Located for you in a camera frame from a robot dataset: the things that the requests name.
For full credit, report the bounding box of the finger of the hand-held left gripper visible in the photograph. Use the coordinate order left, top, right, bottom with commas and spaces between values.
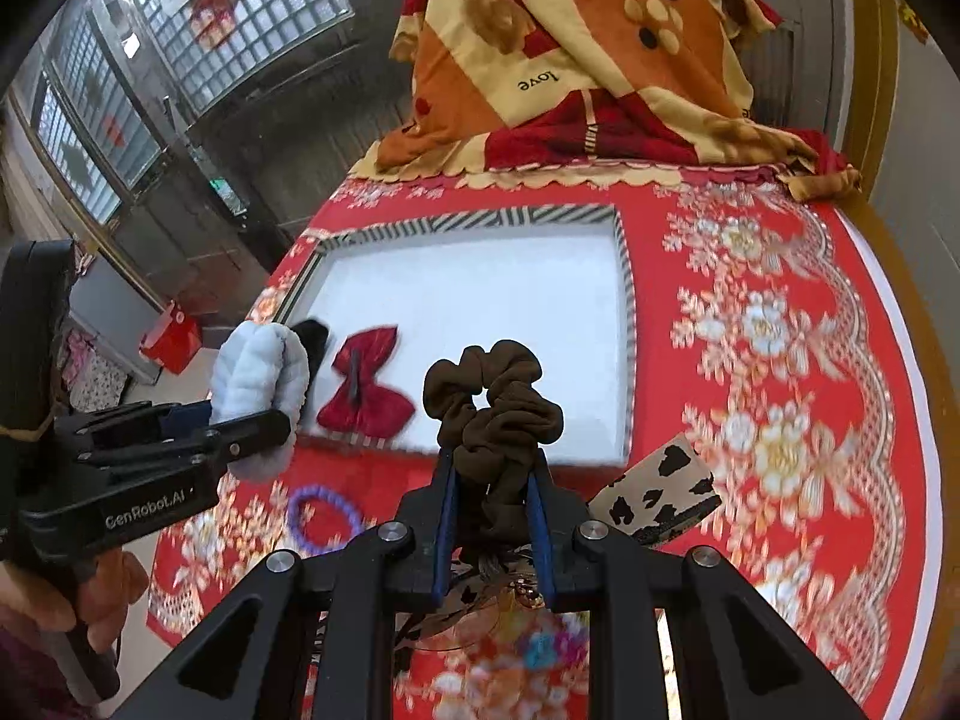
56, 401, 217, 442
75, 411, 293, 482

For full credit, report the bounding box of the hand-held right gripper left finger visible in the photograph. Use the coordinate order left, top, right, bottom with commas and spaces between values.
154, 450, 481, 720

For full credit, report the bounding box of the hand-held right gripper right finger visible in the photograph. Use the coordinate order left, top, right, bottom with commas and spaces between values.
525, 450, 871, 720

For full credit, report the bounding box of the white fluffy scrunchie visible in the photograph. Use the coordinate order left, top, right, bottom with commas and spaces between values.
208, 321, 311, 481

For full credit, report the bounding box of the brown fabric scrunchie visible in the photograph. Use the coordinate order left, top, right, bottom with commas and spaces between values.
422, 340, 565, 565

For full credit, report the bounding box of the white tray with striped rim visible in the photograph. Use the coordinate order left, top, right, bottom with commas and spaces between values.
271, 202, 637, 467

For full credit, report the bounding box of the person's left hand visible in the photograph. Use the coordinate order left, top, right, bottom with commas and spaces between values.
73, 550, 151, 655

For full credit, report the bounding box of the red plastic bin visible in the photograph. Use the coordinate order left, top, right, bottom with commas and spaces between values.
138, 301, 203, 375

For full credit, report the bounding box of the leopard print hair accessory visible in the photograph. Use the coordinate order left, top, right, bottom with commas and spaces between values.
396, 568, 492, 662

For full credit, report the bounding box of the floral patterned cloth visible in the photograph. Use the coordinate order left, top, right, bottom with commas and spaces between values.
58, 328, 125, 415

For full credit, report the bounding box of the black hair clip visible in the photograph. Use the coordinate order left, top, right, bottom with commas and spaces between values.
289, 318, 332, 385

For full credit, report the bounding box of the red velvet bow hair clip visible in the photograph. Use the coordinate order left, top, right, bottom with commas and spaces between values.
316, 324, 416, 437

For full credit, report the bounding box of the person's purple clothing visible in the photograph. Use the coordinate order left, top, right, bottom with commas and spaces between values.
0, 607, 80, 720

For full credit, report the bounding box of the red floral tablecloth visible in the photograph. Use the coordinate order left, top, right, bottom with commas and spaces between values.
146, 163, 935, 720

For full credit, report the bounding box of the barred window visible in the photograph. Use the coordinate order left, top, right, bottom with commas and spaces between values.
34, 0, 164, 224

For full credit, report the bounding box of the red paper window decoration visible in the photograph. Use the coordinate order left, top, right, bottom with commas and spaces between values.
188, 0, 236, 50

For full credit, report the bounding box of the orange and red printed blanket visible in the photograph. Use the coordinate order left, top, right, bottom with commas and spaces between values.
373, 0, 863, 201

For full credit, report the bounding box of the purple bead bracelet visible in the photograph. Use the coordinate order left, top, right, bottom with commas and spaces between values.
286, 485, 365, 554

